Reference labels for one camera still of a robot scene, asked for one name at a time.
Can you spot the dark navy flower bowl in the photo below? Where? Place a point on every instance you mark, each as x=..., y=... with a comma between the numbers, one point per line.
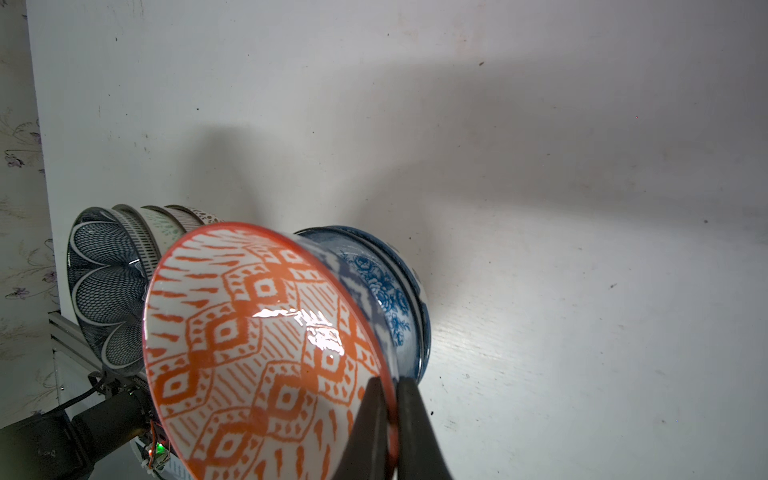
x=110, y=259

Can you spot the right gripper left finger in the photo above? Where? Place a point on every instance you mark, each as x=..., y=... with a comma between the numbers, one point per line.
x=365, y=455

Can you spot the blue floral shallow bowl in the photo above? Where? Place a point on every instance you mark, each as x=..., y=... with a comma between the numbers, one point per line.
x=384, y=294

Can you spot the pink striped bowl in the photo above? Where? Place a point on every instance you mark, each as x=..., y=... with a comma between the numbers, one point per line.
x=187, y=220

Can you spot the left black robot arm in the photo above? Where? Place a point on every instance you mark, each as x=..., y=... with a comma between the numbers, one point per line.
x=55, y=446

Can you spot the aluminium mounting rail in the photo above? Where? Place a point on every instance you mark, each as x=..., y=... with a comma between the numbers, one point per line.
x=68, y=339

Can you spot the red patterned bowl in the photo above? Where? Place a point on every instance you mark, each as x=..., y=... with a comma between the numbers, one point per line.
x=258, y=348

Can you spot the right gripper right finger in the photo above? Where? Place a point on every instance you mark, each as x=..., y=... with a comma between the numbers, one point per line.
x=420, y=457

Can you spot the green triangle patterned bowl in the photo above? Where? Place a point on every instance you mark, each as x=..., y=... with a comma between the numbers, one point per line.
x=157, y=230

